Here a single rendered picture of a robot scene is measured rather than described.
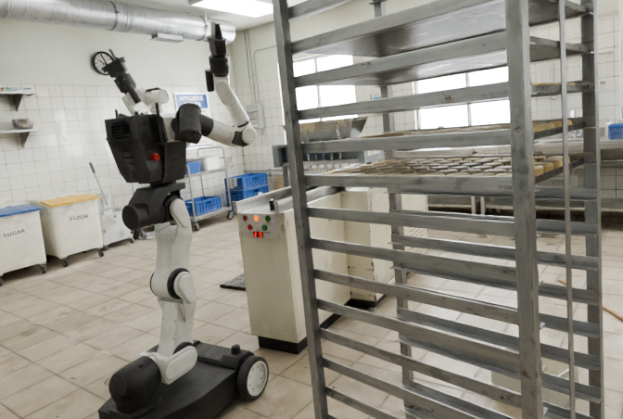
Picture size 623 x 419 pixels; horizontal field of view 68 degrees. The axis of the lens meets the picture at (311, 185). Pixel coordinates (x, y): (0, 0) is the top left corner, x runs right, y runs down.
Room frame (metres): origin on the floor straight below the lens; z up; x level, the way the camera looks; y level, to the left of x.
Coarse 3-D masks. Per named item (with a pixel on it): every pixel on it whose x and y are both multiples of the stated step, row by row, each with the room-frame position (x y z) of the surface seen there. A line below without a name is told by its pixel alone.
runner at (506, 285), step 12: (396, 264) 1.58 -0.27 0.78; (408, 264) 1.55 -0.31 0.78; (444, 276) 1.43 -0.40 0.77; (456, 276) 1.42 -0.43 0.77; (468, 276) 1.39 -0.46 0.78; (480, 276) 1.36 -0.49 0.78; (504, 288) 1.29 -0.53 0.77; (540, 288) 1.24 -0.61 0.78; (552, 288) 1.22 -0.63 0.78; (564, 288) 1.20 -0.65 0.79; (576, 288) 1.17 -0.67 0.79; (576, 300) 1.16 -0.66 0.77; (588, 300) 1.15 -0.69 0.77
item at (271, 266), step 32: (288, 224) 2.50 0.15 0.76; (320, 224) 2.79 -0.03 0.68; (256, 256) 2.59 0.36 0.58; (288, 256) 2.48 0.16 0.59; (320, 256) 2.76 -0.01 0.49; (256, 288) 2.61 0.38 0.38; (288, 288) 2.49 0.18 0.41; (320, 288) 2.73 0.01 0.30; (256, 320) 2.62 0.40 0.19; (288, 320) 2.50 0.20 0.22; (320, 320) 2.70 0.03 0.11; (288, 352) 2.55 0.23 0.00
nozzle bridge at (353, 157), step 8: (280, 152) 3.34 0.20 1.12; (336, 152) 3.17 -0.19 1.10; (344, 152) 3.13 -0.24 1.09; (352, 152) 3.10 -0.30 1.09; (360, 152) 2.98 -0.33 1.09; (368, 152) 3.02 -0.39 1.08; (376, 152) 3.14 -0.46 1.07; (280, 160) 3.33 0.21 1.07; (304, 160) 3.30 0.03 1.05; (312, 160) 3.25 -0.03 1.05; (320, 160) 3.19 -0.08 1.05; (328, 160) 3.14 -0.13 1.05; (336, 160) 3.11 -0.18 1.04; (344, 160) 3.08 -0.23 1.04; (352, 160) 3.05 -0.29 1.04; (360, 160) 2.98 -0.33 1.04; (368, 160) 3.02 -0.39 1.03; (376, 160) 3.13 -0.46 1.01; (288, 168) 3.43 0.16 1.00; (288, 176) 3.42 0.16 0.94; (288, 184) 3.41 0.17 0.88
